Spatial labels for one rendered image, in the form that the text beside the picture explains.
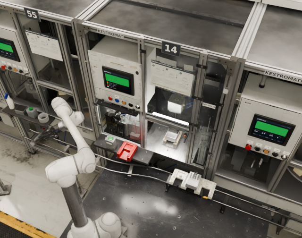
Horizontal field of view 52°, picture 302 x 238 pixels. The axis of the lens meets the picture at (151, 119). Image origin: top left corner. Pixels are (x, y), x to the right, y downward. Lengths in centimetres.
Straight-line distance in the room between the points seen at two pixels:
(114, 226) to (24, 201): 162
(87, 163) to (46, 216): 167
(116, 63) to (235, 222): 159
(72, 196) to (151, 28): 124
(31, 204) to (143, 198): 144
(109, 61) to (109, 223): 116
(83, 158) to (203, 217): 118
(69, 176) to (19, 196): 182
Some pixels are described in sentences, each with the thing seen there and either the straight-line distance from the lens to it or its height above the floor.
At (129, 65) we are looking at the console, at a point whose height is 179.
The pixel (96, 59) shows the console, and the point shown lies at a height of 177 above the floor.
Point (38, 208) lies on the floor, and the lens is 368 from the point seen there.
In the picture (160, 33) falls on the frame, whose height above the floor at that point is 201.
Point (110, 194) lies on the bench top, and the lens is 280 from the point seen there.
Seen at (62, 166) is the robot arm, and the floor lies 148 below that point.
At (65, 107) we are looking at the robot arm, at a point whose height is 146.
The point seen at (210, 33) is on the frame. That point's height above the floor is 201.
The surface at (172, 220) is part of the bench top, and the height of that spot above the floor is 68.
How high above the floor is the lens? 309
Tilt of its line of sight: 47 degrees down
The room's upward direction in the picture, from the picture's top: straight up
